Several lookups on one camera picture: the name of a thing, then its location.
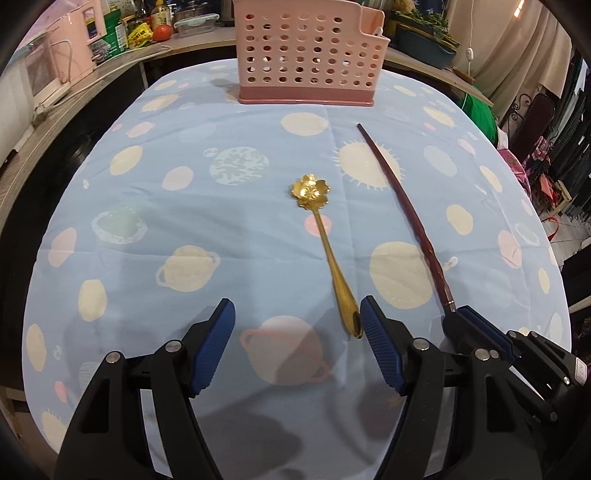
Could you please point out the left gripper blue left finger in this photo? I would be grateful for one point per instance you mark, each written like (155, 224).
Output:
(180, 370)

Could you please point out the dark red chopstick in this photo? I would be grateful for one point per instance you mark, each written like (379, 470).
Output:
(437, 272)

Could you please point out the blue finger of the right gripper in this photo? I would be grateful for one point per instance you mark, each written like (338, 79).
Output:
(491, 337)
(455, 329)

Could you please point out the light blue dotted tablecloth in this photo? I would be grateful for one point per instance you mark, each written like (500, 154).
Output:
(186, 200)

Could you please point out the pink floral cloth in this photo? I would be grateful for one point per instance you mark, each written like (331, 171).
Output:
(531, 173)

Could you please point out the clear food storage container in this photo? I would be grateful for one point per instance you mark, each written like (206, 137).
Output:
(196, 25)

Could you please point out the yellow snack packet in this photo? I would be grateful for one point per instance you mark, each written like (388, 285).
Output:
(140, 36)

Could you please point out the pink perforated utensil basket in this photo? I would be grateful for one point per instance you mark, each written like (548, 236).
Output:
(309, 52)

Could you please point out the beige curtain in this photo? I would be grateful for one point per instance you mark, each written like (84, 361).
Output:
(509, 47)

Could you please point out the blue basin with greens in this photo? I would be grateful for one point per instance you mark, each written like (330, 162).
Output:
(425, 37)

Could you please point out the gold flower spoon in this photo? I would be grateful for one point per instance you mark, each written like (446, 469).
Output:
(311, 194)

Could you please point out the yellow oil bottle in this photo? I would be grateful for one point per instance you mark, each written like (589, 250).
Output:
(160, 14)

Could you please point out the red tomato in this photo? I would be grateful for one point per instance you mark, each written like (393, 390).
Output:
(162, 33)

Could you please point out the white toaster oven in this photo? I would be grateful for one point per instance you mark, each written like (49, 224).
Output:
(48, 85)

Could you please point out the pink electric kettle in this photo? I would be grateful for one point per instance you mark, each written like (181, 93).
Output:
(70, 38)

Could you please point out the green plastic bag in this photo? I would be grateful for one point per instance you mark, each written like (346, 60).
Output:
(482, 116)

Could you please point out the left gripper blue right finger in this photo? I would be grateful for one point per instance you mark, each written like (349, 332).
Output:
(416, 369)

